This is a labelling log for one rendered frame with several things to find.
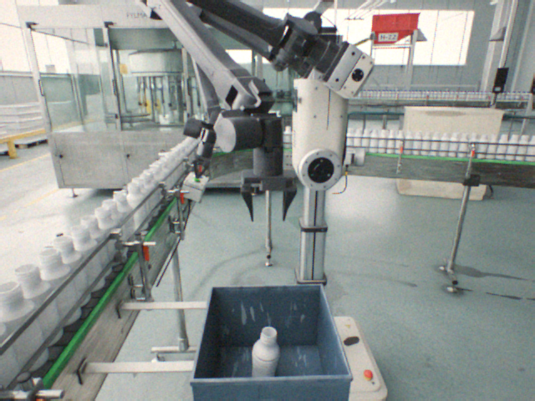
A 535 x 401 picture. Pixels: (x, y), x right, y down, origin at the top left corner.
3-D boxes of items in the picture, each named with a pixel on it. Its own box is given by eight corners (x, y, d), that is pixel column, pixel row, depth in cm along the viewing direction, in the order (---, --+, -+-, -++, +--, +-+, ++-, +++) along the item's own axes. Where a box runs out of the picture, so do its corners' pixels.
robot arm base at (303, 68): (304, 83, 134) (320, 56, 131) (287, 73, 132) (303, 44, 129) (302, 83, 142) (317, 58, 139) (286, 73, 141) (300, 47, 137)
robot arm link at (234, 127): (262, 77, 62) (243, 111, 68) (210, 75, 54) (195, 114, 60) (295, 124, 58) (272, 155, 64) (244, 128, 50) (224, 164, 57)
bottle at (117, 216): (108, 259, 94) (98, 206, 88) (106, 251, 99) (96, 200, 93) (129, 254, 97) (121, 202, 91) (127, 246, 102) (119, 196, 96)
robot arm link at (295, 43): (323, 38, 92) (313, 54, 96) (292, 17, 90) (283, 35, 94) (319, 50, 86) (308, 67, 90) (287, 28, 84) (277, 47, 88)
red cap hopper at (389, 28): (359, 154, 729) (371, 13, 635) (359, 149, 794) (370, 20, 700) (402, 156, 705) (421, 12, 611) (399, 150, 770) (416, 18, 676)
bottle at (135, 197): (146, 231, 112) (140, 185, 106) (129, 232, 111) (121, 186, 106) (150, 224, 118) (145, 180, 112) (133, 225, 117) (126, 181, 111)
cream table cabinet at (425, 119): (470, 188, 492) (487, 108, 453) (483, 201, 436) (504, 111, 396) (394, 182, 521) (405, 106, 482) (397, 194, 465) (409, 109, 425)
